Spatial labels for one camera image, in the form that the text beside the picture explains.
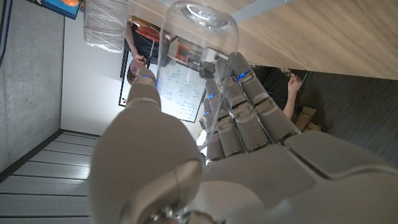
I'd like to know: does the seated person in dark shirt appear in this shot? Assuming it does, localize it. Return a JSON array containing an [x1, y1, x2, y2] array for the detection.
[[124, 21, 164, 86]]

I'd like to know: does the blue flat box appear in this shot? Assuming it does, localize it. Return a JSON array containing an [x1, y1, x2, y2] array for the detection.
[[42, 0, 81, 20]]

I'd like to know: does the red bowl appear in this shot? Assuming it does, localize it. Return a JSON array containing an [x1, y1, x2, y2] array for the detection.
[[136, 24, 162, 43]]

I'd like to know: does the white power strip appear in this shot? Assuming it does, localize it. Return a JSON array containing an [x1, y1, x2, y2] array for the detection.
[[198, 48, 226, 68]]

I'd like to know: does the standing person in black clothes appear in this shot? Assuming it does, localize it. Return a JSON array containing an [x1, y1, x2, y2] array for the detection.
[[253, 65, 308, 121]]

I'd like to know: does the whiteboard with black frame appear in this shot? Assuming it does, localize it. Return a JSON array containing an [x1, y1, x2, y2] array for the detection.
[[118, 48, 208, 124]]

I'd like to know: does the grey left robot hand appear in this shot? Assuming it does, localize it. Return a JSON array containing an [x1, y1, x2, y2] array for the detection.
[[88, 51, 398, 224]]

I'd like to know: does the black round adapter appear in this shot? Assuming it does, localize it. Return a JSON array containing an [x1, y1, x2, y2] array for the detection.
[[198, 67, 217, 80]]

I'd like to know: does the clear plastic bottle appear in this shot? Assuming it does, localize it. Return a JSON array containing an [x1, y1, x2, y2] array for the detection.
[[156, 0, 240, 152]]

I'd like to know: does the wooden box with red face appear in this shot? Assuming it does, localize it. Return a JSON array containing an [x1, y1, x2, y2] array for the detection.
[[169, 41, 195, 65]]

